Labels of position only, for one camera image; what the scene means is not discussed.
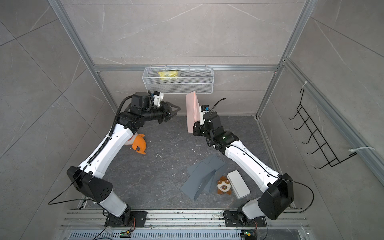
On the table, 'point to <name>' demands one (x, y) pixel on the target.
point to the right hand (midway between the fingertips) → (195, 122)
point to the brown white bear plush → (224, 186)
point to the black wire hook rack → (328, 157)
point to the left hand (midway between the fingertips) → (181, 107)
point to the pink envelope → (193, 110)
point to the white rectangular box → (238, 184)
